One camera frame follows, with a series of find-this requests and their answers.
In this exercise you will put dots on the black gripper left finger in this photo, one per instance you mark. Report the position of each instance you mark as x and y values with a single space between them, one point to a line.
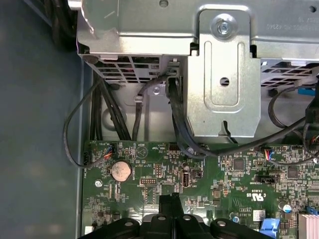
164 206

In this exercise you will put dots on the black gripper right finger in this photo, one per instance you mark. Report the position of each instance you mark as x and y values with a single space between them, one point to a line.
178 206

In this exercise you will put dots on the silver internal USB port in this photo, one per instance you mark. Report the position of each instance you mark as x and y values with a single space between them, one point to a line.
186 178

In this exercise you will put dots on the green motherboard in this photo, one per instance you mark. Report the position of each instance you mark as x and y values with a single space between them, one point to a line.
224 179

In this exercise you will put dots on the round coin cell battery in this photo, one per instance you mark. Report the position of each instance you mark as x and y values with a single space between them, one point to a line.
120 170

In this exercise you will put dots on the blue SATA port block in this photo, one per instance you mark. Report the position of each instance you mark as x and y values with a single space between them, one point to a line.
270 227

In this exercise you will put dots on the silver finned heat sink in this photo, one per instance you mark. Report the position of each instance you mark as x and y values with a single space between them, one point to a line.
309 225

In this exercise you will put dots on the silver metal drive cage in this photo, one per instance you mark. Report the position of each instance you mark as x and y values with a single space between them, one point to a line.
224 74

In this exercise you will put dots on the black open PC case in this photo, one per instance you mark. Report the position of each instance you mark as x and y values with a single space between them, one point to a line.
37 124

